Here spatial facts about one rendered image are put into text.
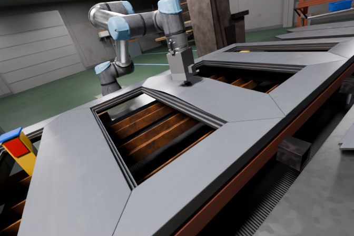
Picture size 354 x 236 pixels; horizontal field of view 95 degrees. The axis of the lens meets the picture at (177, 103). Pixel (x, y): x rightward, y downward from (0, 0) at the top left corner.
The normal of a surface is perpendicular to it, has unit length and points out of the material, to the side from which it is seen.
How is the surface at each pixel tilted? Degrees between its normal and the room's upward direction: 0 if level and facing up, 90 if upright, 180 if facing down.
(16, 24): 90
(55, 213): 0
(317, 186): 0
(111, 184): 0
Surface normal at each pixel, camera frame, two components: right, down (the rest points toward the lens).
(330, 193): -0.22, -0.87
